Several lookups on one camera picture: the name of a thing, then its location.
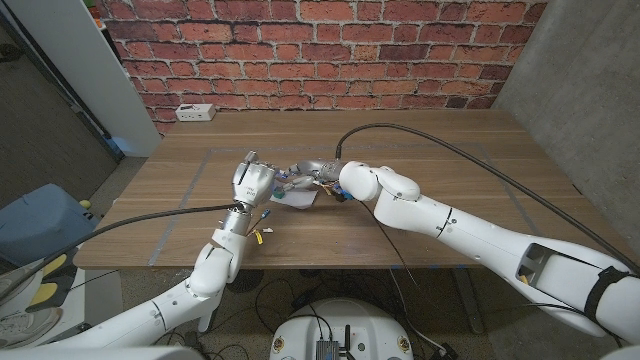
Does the grey tape strip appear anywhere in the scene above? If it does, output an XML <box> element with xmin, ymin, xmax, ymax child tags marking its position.
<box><xmin>479</xmin><ymin>144</ymin><xmax>541</xmax><ymax>241</ymax></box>
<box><xmin>148</xmin><ymin>149</ymin><xmax>214</xmax><ymax>266</ymax></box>

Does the grey white sneaker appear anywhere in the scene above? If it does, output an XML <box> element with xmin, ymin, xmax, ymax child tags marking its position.
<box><xmin>0</xmin><ymin>307</ymin><xmax>64</xmax><ymax>347</ymax></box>
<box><xmin>0</xmin><ymin>267</ymin><xmax>31</xmax><ymax>304</ymax></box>

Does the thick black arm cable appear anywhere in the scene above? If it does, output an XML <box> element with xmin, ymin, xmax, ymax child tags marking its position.
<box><xmin>0</xmin><ymin>202</ymin><xmax>246</xmax><ymax>304</ymax></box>
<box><xmin>334</xmin><ymin>122</ymin><xmax>640</xmax><ymax>276</ymax></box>

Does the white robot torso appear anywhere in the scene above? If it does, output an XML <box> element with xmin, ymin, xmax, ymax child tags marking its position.
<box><xmin>269</xmin><ymin>298</ymin><xmax>415</xmax><ymax>360</ymax></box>

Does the black yellow foot pedal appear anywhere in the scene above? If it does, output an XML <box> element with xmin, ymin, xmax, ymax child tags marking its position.
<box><xmin>24</xmin><ymin>252</ymin><xmax>76</xmax><ymax>314</ymax></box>

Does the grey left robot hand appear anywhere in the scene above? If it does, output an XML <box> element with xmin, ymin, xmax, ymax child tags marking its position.
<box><xmin>219</xmin><ymin>151</ymin><xmax>290</xmax><ymax>236</ymax></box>

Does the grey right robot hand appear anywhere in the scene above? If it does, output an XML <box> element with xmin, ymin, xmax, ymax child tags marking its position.
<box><xmin>279</xmin><ymin>158</ymin><xmax>351</xmax><ymax>194</ymax></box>

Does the white table leg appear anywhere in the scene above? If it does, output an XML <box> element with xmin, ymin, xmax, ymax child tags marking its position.
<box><xmin>198</xmin><ymin>268</ymin><xmax>226</xmax><ymax>334</ymax></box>

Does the white upright panel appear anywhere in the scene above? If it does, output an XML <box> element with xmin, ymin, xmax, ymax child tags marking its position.
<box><xmin>4</xmin><ymin>0</ymin><xmax>162</xmax><ymax>159</ymax></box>

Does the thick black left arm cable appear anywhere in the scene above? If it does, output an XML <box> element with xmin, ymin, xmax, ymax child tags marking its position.
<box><xmin>0</xmin><ymin>202</ymin><xmax>246</xmax><ymax>304</ymax></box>

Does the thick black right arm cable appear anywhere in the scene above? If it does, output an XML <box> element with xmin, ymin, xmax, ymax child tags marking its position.
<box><xmin>334</xmin><ymin>122</ymin><xmax>640</xmax><ymax>276</ymax></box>

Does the grey table leg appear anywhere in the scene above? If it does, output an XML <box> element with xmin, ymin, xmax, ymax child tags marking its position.
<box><xmin>452</xmin><ymin>268</ymin><xmax>486</xmax><ymax>335</ymax></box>

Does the white power strip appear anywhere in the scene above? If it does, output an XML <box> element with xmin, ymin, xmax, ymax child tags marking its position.
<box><xmin>174</xmin><ymin>103</ymin><xmax>217</xmax><ymax>123</ymax></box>

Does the red brick printed backdrop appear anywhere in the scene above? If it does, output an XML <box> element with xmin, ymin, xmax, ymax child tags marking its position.
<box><xmin>94</xmin><ymin>0</ymin><xmax>549</xmax><ymax>135</ymax></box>

